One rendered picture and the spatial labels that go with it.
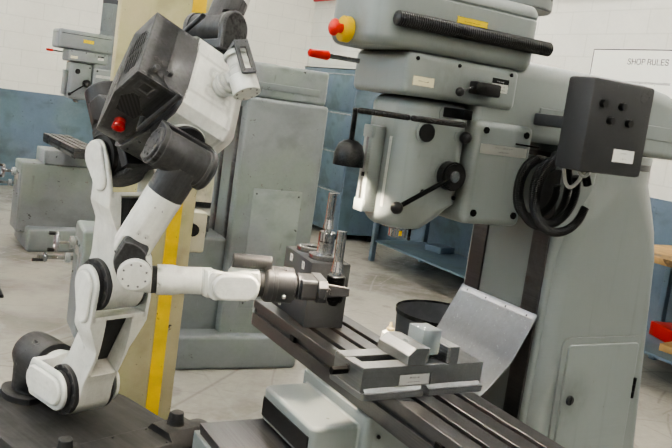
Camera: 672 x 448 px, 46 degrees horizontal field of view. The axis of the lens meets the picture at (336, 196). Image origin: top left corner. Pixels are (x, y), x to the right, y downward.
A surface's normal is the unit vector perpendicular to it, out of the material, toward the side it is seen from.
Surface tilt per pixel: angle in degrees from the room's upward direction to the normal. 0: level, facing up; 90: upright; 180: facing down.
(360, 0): 90
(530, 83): 90
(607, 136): 90
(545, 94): 90
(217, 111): 57
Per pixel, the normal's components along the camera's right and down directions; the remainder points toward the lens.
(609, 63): -0.87, -0.07
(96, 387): 0.69, 0.40
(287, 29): 0.48, 0.17
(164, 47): 0.69, -0.38
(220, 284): 0.24, 0.17
